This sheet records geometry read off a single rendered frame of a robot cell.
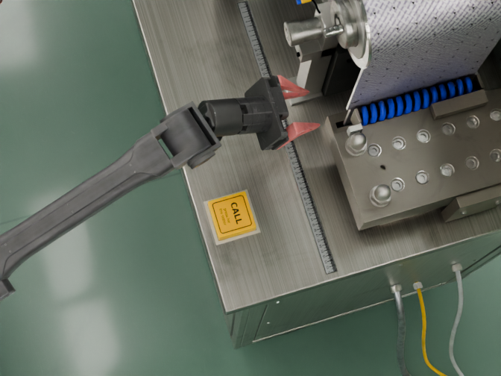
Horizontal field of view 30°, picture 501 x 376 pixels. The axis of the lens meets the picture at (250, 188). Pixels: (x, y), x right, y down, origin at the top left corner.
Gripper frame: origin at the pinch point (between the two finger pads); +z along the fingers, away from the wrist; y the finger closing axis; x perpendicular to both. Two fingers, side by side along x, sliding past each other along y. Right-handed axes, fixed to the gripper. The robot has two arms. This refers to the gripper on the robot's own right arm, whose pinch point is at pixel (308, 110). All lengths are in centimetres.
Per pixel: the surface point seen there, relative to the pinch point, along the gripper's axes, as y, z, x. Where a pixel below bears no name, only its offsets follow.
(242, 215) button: 10.6, -4.7, -20.9
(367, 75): -0.3, 4.0, 11.5
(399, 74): -0.4, 11.1, 11.1
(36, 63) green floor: -69, 7, -120
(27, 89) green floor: -62, 3, -122
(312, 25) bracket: -9.9, -2.4, 10.2
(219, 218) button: 9.9, -8.2, -22.7
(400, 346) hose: 38, 54, -61
